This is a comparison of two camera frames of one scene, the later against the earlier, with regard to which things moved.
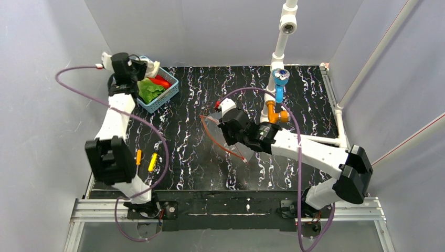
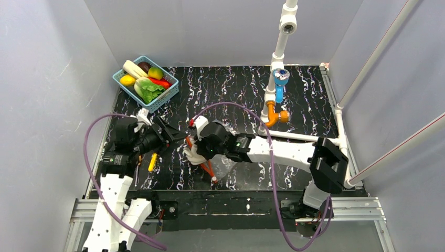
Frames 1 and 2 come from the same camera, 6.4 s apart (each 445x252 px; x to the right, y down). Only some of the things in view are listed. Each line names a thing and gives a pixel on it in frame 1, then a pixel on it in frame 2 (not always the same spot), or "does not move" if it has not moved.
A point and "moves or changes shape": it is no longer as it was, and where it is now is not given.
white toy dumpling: x=152 y=68 to x=192 y=155
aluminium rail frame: x=363 y=209 does not move
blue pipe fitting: x=281 y=76 does not move
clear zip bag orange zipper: x=240 y=150 moves or changes shape
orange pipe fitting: x=274 y=117 does not move
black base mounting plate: x=226 y=210 does not move
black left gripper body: x=139 y=70 to x=163 y=133
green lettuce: x=147 y=91 does not move
